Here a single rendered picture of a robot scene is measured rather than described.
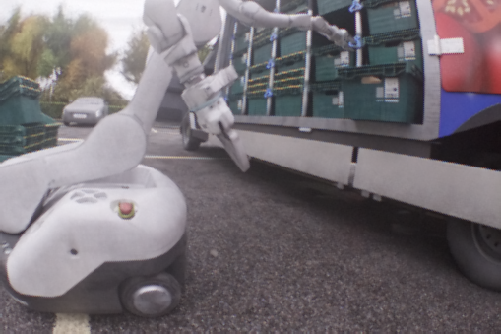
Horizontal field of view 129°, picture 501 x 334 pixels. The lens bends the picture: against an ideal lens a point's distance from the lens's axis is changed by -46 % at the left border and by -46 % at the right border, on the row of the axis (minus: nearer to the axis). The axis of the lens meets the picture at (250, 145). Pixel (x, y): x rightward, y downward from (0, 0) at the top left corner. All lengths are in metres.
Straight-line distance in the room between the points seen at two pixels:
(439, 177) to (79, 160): 1.22
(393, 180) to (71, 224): 1.13
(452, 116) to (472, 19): 0.44
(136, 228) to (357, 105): 0.98
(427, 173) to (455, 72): 0.44
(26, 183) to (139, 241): 0.35
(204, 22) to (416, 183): 1.01
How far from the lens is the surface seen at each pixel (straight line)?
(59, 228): 0.51
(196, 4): 0.71
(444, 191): 1.03
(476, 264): 1.21
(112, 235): 0.49
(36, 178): 0.66
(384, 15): 1.50
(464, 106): 1.03
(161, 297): 0.63
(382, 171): 1.11
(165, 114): 3.58
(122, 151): 0.60
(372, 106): 1.04
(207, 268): 0.91
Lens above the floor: 0.55
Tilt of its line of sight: 5 degrees down
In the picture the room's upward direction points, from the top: 6 degrees clockwise
